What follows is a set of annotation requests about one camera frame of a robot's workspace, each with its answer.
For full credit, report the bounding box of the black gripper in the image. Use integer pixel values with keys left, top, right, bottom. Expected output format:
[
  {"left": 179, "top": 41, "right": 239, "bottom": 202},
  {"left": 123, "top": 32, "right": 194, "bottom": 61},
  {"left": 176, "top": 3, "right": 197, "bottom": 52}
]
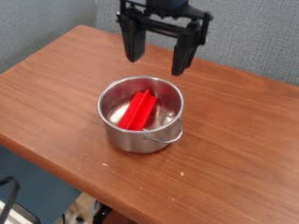
[{"left": 116, "top": 0, "right": 214, "bottom": 76}]

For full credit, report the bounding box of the red plastic block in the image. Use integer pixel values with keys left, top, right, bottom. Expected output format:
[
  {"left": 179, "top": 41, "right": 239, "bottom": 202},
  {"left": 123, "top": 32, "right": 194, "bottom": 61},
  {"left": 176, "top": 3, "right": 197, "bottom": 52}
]
[{"left": 118, "top": 89, "right": 156, "bottom": 131}]

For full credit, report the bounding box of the stainless steel metal pot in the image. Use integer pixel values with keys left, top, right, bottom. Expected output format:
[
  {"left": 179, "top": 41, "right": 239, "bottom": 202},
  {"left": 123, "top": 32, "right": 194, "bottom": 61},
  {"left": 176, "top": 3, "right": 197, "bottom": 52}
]
[{"left": 98, "top": 76, "right": 184, "bottom": 153}]

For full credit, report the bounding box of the wooden table leg base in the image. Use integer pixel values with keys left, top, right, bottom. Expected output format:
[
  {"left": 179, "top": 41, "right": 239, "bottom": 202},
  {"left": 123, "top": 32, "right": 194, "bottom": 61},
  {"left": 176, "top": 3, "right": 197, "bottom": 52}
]
[{"left": 55, "top": 192, "right": 112, "bottom": 224}]

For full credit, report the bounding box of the grey device under table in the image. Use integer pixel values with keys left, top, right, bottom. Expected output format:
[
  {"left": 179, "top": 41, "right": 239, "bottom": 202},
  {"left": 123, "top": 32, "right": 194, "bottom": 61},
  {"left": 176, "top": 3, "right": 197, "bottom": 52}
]
[{"left": 0, "top": 203, "right": 42, "bottom": 224}]

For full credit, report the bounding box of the black cable loop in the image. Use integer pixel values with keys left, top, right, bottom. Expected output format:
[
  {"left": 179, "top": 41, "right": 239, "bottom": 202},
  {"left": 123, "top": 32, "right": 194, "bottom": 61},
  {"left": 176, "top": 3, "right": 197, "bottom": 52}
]
[{"left": 0, "top": 176, "right": 22, "bottom": 224}]

